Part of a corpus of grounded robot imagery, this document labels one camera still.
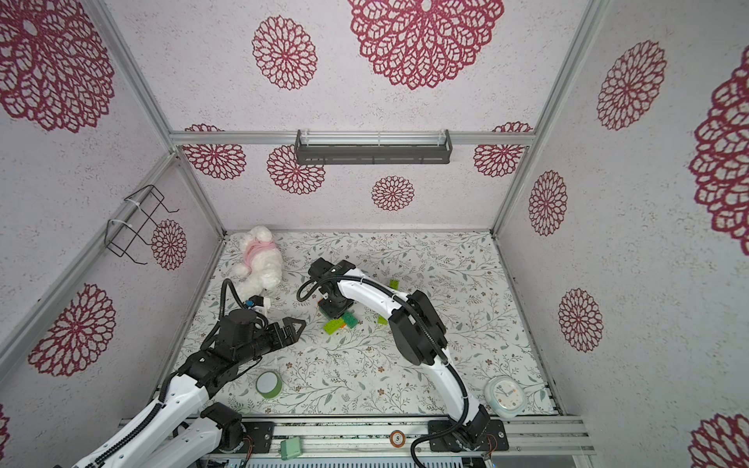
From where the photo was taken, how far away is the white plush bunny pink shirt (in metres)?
0.95

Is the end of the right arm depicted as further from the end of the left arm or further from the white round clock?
the white round clock

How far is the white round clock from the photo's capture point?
78 cm

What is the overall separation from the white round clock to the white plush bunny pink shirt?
0.72 metres
